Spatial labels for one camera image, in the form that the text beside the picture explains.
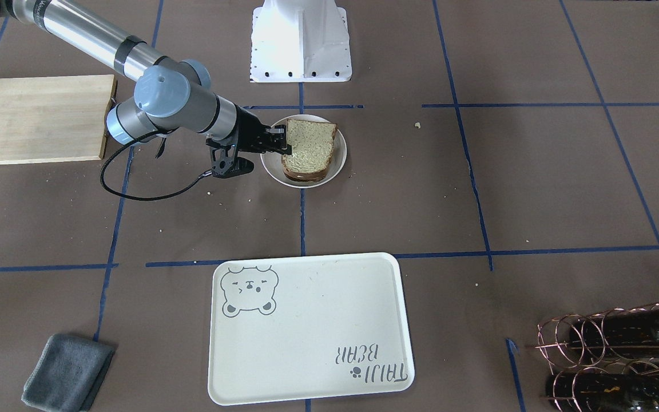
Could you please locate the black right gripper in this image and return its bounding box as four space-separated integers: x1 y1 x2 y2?
235 105 292 156

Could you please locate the wooden cutting board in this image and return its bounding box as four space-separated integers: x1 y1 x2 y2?
0 75 117 165

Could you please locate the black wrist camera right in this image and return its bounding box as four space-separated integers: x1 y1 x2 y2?
206 138 255 179

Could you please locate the upper dark wine bottle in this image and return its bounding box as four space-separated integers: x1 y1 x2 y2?
569 308 659 359

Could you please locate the black camera cable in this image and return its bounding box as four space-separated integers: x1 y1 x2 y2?
100 129 216 202

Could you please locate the lower dark wine bottle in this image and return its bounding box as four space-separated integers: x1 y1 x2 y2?
545 370 659 411

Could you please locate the dark wine bottle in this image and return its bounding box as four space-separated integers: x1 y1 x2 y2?
569 308 659 359
545 370 659 411

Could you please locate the cream bear serving tray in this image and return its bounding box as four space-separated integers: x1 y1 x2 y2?
207 252 415 405

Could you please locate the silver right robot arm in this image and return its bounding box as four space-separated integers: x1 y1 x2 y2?
0 1 291 157

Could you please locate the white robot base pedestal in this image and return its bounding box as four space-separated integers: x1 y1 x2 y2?
249 1 353 83

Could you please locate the bread slice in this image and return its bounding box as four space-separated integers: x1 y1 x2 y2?
283 167 330 184
282 119 338 175

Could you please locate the white round plate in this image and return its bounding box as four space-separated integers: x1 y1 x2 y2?
260 114 347 188

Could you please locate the grey folded cloth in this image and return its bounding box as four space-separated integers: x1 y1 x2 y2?
21 334 116 411

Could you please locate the copper wire bottle rack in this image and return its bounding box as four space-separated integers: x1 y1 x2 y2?
533 302 659 411

